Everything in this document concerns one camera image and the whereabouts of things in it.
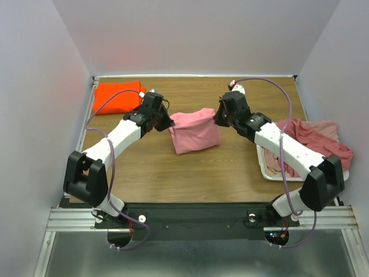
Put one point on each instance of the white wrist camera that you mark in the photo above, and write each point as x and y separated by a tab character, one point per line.
142	94
234	86

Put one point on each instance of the white plastic tray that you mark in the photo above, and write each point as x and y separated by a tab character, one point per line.
271	175

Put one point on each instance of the pale mauve t shirt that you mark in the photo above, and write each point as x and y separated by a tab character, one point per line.
316	136

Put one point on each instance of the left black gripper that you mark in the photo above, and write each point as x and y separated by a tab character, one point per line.
168	123

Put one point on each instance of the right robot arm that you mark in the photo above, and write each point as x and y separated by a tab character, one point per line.
322	176

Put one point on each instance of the pink t shirt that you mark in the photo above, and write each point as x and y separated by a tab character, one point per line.
194	131

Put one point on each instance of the dark rose t shirt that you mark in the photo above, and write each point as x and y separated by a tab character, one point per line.
343	152

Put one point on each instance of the aluminium frame rail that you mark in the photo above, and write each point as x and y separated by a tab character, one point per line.
329	218

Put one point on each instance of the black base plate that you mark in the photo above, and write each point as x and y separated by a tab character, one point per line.
208	221

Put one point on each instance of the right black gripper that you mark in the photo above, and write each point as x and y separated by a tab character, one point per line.
222	114

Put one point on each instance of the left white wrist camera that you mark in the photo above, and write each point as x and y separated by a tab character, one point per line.
142	94

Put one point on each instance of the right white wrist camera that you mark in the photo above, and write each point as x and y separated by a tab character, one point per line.
234	86

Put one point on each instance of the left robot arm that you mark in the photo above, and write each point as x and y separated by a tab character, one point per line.
86	172

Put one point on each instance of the folded orange t shirt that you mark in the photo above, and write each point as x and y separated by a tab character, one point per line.
122	103

